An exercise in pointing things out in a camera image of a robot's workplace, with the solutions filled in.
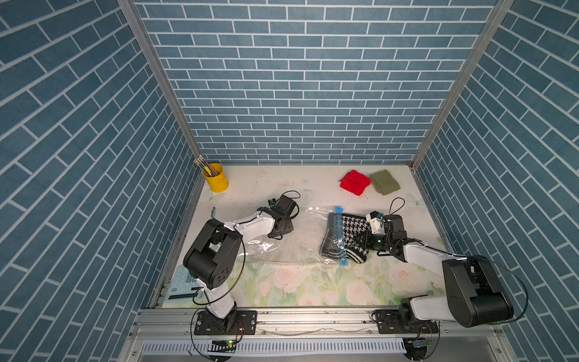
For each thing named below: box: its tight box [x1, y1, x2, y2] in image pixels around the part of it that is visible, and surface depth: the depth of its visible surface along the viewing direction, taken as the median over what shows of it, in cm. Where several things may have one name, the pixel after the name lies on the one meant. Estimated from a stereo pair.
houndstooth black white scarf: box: [318, 212, 371, 264], surface depth 91 cm
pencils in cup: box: [193, 154, 218, 177], surface depth 104 cm
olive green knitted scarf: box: [370, 168, 402, 196], surface depth 112 cm
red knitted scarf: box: [339, 169, 371, 197], surface depth 113 cm
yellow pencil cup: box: [202, 162, 230, 194], surface depth 107 cm
